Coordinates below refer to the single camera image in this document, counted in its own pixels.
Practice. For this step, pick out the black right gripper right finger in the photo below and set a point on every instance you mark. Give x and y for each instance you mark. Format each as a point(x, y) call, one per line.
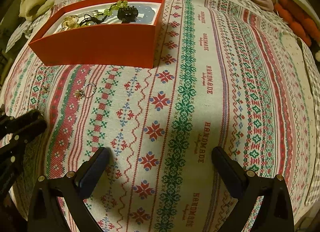
point(275, 213)

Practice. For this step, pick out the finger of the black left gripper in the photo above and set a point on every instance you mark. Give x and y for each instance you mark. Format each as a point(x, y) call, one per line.
point(6, 124)
point(27, 126)

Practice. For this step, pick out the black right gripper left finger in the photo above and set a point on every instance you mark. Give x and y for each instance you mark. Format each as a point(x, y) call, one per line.
point(45, 213)

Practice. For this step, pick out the small gold earring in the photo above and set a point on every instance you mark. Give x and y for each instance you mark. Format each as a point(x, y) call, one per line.
point(79, 94)

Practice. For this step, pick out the gold bangle rings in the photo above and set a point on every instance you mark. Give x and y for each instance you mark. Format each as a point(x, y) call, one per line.
point(67, 22)

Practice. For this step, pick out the black hair claw clip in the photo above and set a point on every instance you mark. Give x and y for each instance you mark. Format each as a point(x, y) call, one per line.
point(127, 14)

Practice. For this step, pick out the red cardboard box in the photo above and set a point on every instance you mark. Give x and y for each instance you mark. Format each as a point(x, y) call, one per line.
point(119, 44)

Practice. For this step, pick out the patterned handmade cloth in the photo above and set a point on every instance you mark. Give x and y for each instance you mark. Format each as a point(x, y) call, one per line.
point(222, 76)

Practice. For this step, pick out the red orange plush toy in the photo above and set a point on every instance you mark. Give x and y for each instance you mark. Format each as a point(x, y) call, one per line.
point(298, 20)

